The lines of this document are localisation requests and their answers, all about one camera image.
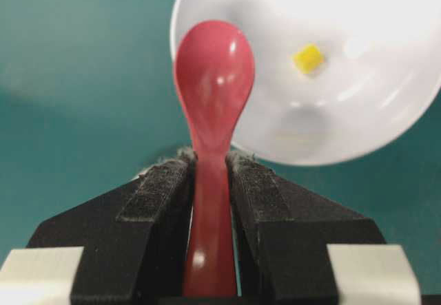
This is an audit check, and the pink plastic spoon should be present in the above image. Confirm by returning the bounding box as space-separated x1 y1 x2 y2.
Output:
173 20 255 297

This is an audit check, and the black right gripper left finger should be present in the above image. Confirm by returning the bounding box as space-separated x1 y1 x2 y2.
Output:
28 147 196 304

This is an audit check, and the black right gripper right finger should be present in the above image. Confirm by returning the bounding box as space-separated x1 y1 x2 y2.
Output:
226 151 385 304

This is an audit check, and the yellow hexagonal prism block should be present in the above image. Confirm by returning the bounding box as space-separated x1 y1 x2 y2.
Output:
292 44 325 74

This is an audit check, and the white round bowl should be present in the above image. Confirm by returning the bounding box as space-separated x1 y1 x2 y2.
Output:
170 0 440 166

